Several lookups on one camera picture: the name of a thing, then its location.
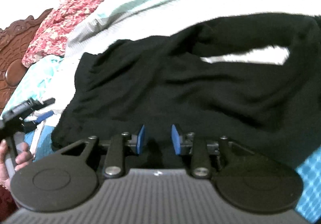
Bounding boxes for black pants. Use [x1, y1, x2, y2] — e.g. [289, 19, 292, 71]
[51, 13, 320, 167]

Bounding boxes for person's left hand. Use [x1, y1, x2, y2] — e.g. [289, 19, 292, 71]
[0, 139, 33, 191]

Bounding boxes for carved wooden headboard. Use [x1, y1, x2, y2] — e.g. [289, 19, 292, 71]
[0, 9, 52, 110]

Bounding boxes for patterned teal beige bedsheet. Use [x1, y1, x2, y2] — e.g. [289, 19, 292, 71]
[3, 0, 320, 223]

